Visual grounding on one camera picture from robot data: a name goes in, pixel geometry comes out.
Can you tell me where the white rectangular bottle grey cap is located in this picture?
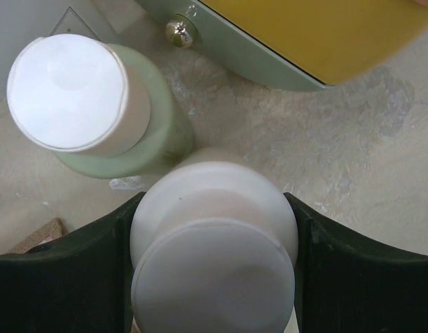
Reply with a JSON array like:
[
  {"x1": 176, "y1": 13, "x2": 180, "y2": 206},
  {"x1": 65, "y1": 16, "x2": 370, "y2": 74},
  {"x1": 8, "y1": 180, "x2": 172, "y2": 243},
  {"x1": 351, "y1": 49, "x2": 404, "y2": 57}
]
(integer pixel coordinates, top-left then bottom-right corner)
[{"x1": 0, "y1": 0, "x2": 145, "y2": 98}]

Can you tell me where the brown burlap canvas bag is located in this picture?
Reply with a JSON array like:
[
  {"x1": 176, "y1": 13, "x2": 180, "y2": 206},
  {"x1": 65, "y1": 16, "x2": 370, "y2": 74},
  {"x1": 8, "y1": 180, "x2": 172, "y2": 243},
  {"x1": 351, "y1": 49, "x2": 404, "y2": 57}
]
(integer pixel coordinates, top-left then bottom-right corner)
[{"x1": 8, "y1": 218, "x2": 67, "y2": 254}]

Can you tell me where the pale green lotion bottle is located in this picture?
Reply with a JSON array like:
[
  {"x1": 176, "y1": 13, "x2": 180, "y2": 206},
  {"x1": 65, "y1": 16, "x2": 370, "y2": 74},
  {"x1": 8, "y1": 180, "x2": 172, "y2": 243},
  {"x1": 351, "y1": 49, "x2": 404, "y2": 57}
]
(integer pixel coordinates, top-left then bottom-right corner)
[{"x1": 6, "y1": 34, "x2": 194, "y2": 179}]

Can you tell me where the cream lidded jar bottle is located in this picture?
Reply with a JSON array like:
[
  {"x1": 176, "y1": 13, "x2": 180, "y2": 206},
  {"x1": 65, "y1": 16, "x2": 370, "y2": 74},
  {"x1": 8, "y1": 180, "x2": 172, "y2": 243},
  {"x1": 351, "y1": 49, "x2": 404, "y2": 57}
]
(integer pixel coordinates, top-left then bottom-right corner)
[{"x1": 130, "y1": 148, "x2": 298, "y2": 332}]

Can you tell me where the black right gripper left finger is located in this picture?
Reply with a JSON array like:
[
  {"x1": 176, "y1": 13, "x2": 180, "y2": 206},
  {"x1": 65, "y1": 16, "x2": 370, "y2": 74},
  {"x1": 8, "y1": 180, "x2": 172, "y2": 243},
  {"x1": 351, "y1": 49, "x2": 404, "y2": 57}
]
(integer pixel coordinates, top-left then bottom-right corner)
[{"x1": 0, "y1": 193, "x2": 144, "y2": 332}]

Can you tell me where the white cylinder orange yellow end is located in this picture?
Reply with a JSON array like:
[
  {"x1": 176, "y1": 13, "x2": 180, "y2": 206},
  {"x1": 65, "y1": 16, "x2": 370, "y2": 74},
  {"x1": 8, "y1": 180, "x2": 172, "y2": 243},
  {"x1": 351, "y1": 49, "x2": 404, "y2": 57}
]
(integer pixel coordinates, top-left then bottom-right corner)
[{"x1": 140, "y1": 1, "x2": 428, "y2": 92}]

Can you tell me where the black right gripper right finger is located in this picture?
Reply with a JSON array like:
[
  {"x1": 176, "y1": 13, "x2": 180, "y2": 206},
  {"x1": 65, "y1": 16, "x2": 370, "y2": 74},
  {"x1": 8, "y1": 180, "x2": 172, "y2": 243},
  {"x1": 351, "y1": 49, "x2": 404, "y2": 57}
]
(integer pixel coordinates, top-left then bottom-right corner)
[{"x1": 285, "y1": 193, "x2": 428, "y2": 332}]

